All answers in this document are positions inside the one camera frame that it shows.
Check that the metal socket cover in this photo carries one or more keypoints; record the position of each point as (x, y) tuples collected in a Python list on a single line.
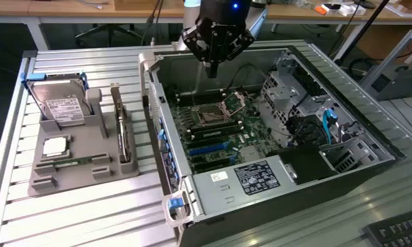
[(231, 101)]

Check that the green RAM stick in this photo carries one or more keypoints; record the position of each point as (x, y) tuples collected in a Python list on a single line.
[(72, 161)]

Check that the silver drive cage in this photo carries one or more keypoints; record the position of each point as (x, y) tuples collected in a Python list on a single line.
[(292, 90)]

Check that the silver CPU chip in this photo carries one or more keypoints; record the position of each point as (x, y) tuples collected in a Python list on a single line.
[(55, 146)]

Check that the grey power supply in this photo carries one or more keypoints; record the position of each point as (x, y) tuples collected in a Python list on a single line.
[(219, 195)]

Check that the graphics card with metal bracket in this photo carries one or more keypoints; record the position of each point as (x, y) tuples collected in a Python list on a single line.
[(123, 133)]

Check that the blue expansion slot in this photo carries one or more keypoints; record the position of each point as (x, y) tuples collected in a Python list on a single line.
[(207, 149)]

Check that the grey parts rack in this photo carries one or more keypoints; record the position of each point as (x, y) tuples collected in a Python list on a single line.
[(81, 144)]

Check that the silver chipset heatsink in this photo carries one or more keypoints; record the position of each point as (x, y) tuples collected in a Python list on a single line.
[(250, 153)]

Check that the black open PC case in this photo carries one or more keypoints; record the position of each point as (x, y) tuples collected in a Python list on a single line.
[(330, 195)]

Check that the black office chair base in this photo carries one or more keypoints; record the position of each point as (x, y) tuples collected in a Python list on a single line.
[(113, 30)]

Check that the orange small box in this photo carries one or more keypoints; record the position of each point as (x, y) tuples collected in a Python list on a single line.
[(320, 10)]

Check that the thin locking lever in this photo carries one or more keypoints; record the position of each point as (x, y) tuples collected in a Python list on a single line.
[(194, 97)]

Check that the wooden desk white frame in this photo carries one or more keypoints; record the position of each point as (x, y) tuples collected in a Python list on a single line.
[(330, 18), (55, 11)]

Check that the black keyboard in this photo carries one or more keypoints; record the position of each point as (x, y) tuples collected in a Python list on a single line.
[(402, 231)]

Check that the grey equipment box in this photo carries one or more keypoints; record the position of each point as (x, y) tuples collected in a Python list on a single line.
[(398, 85)]

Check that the silver hard disk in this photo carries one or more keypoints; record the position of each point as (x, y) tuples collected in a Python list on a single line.
[(61, 97)]

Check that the blue disk caddy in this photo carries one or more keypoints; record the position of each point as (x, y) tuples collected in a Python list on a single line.
[(37, 76)]

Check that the green motherboard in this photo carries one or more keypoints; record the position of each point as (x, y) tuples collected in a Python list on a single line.
[(247, 123)]

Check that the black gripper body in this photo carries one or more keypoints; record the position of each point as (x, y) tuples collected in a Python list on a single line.
[(223, 13)]

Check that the brown cardboard box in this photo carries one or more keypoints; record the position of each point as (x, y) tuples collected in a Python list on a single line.
[(138, 4)]

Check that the CPU socket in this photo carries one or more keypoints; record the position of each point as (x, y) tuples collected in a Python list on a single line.
[(210, 115)]

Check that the black labelled RAM stick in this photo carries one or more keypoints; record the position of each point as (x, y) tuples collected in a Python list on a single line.
[(211, 133)]

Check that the white small box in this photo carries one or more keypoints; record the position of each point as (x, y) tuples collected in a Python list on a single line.
[(354, 10)]

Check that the black tripod pole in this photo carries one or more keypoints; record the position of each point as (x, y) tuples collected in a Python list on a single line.
[(363, 28)]

